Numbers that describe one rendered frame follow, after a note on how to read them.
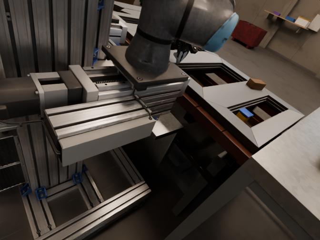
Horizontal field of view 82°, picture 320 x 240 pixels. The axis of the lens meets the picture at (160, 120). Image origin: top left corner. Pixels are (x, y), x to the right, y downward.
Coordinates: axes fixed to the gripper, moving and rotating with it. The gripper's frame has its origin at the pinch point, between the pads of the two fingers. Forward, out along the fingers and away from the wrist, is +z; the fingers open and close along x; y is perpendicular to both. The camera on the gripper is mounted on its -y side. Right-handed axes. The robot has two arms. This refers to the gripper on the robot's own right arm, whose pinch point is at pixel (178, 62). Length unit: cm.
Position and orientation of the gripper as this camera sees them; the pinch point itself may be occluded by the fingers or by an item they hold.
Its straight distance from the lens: 122.7
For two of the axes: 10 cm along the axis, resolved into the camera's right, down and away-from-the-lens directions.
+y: -5.7, -6.6, 4.8
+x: -7.6, 2.0, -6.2
